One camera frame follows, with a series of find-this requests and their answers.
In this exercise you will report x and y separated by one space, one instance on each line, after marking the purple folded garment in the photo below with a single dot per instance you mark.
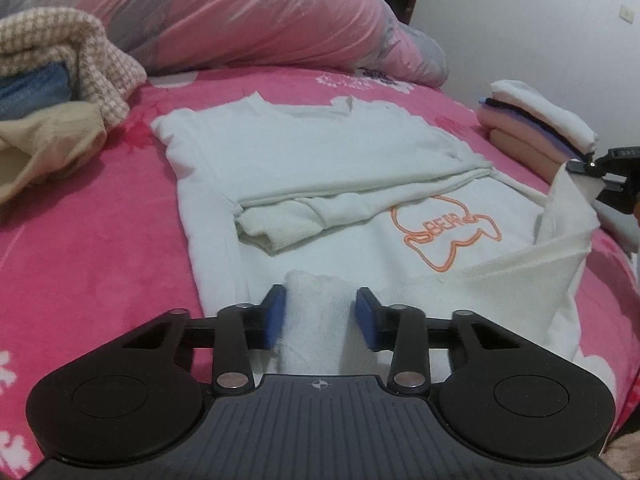
560 142

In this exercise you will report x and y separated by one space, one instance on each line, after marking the beige folded garment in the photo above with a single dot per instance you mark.
525 152

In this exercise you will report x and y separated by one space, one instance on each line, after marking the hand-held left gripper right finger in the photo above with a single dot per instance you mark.
367 320

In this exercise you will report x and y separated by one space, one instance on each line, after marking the pink floral blanket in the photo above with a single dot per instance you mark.
100 260

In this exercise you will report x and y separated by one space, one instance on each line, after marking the beige houndstooth cloth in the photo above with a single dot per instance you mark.
100 60

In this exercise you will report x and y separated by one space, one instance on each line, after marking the hanging yellow cloth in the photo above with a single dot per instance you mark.
626 13

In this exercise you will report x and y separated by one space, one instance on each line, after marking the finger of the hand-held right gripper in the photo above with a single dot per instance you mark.
587 166

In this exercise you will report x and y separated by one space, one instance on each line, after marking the pink folded garment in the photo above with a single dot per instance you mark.
500 120

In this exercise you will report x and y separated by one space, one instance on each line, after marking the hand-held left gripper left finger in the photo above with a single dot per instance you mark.
274 317

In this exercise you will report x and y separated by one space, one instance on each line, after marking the blue jeans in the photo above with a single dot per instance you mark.
35 87

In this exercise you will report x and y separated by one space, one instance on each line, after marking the pink and grey duvet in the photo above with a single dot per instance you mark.
250 10

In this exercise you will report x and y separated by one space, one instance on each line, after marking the stack of folded clothes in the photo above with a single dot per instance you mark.
530 100

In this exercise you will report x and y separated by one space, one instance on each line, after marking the tan garment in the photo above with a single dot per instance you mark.
50 135

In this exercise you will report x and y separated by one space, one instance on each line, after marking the white sweatshirt with orange print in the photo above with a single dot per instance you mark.
310 160

